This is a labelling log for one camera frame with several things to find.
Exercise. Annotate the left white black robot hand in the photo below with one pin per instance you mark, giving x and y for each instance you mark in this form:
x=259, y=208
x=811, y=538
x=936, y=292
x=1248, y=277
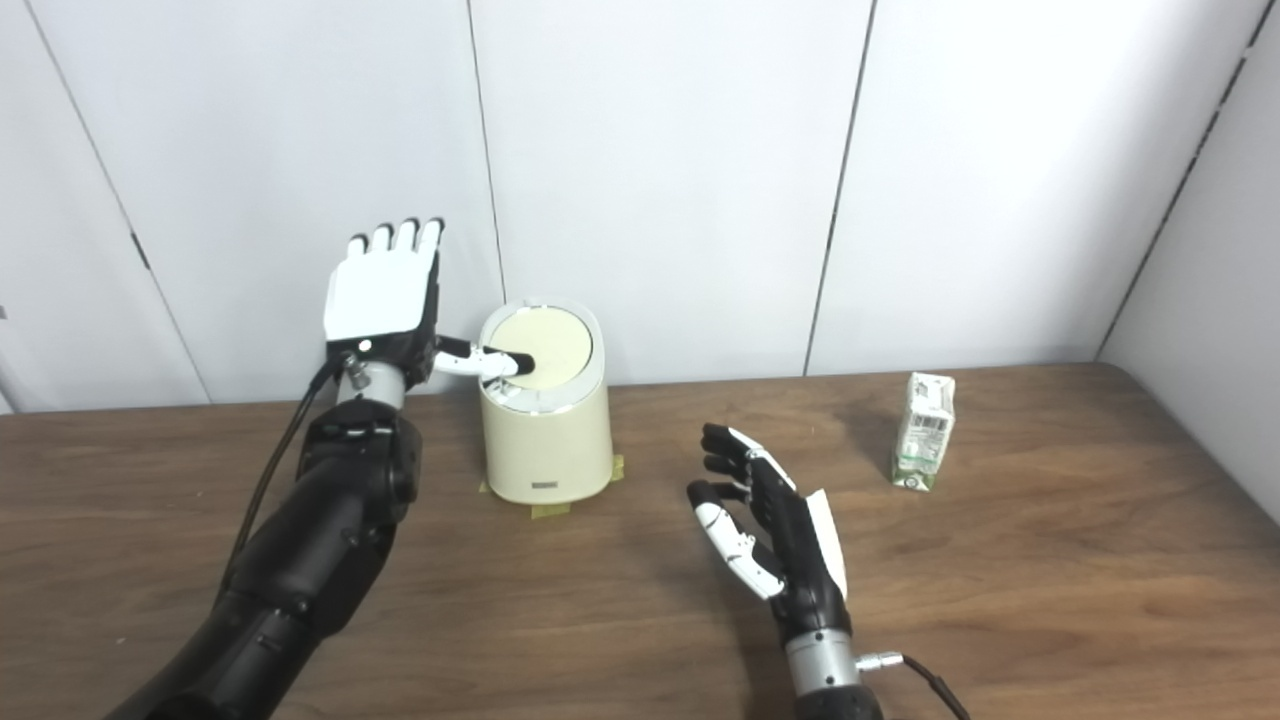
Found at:
x=380, y=290

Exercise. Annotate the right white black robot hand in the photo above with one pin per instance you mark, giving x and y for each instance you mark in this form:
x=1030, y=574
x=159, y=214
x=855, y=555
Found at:
x=795, y=560

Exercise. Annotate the cream round bin lid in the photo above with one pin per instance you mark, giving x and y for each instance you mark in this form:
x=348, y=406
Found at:
x=555, y=335

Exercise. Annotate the white green milk carton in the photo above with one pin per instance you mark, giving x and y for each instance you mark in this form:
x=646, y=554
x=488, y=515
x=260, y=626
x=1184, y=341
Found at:
x=925, y=433

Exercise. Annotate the cream-colored round bin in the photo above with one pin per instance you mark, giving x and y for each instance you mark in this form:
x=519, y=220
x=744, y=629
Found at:
x=545, y=450

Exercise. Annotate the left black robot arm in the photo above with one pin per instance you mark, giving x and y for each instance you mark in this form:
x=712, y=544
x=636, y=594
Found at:
x=310, y=560

